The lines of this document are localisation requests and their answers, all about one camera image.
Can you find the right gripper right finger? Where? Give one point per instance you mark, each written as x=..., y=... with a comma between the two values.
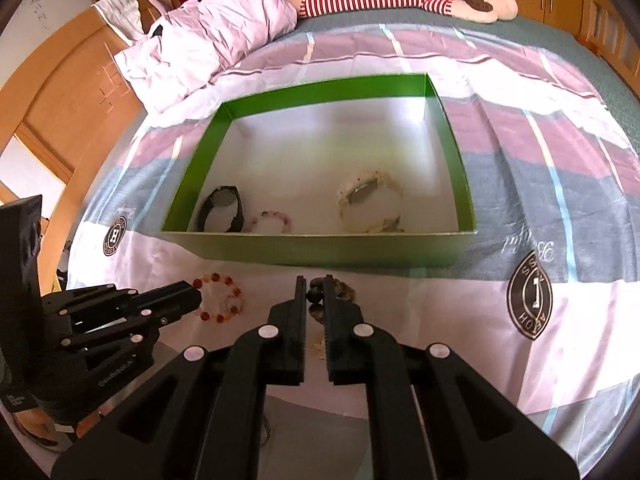
x=431, y=415

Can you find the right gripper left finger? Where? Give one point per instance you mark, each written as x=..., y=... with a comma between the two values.
x=200, y=416

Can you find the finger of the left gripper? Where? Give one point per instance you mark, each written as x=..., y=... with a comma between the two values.
x=165, y=304

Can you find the black wristwatch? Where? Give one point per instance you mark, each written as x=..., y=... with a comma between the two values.
x=225, y=200

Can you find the cream white wristwatch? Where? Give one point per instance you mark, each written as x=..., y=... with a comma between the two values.
x=370, y=202

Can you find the pink grey patterned bedsheet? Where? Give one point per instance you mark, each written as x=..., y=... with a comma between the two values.
x=544, y=302

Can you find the wooden headboard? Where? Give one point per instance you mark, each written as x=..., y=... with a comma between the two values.
x=69, y=105

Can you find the green cardboard box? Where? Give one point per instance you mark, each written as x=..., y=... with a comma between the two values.
x=288, y=151

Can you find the pink pillow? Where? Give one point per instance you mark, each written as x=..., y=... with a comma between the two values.
x=191, y=45

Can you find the clothes on chair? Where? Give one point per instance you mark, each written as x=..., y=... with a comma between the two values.
x=131, y=20

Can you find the wooden footboard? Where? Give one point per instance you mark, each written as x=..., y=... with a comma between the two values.
x=605, y=34

